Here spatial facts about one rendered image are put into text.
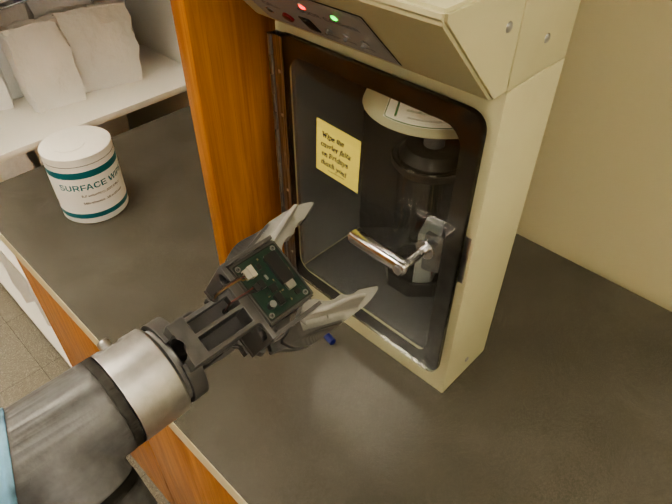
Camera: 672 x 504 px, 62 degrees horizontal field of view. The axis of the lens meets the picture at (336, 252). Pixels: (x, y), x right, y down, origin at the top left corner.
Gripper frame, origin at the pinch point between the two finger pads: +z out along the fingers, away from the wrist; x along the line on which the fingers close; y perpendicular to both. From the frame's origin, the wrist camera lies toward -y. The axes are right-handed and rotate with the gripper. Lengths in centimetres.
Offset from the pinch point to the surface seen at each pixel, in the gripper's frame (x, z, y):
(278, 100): 21.7, 13.5, -9.9
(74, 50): 93, 27, -85
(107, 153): 45, 6, -51
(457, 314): -14.3, 14.7, -9.4
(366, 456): -22.4, -0.2, -24.5
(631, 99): -6, 58, 2
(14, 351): 55, -19, -185
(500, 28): 5.1, 11.1, 21.7
